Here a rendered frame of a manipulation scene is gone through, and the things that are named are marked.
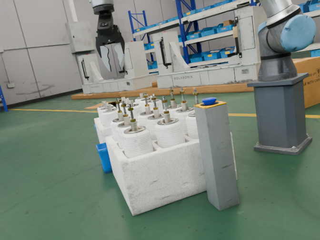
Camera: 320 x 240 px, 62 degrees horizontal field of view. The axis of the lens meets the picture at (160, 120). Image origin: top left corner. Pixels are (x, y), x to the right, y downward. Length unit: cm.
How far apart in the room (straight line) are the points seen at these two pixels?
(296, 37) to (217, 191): 57
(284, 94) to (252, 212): 51
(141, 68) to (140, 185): 348
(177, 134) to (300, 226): 42
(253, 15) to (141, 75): 201
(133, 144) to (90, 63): 456
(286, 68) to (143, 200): 74
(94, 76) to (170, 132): 450
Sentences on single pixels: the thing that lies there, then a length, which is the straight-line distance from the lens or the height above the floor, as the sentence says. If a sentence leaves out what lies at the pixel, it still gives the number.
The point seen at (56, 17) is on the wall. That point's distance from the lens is 776.
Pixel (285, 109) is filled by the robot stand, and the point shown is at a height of 18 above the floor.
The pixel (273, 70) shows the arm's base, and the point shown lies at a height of 34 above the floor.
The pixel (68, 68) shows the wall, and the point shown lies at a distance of 760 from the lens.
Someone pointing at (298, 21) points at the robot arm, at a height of 50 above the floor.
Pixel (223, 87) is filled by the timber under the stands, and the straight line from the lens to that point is 296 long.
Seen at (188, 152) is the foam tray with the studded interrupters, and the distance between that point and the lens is 88.
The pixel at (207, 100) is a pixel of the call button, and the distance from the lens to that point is 75.
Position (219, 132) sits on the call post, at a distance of 76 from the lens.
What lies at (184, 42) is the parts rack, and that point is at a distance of 673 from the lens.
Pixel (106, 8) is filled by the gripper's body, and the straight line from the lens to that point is 98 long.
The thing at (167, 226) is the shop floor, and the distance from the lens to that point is 82.
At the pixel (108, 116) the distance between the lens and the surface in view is 138.
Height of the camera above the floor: 46
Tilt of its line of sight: 12 degrees down
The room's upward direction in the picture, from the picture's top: 10 degrees counter-clockwise
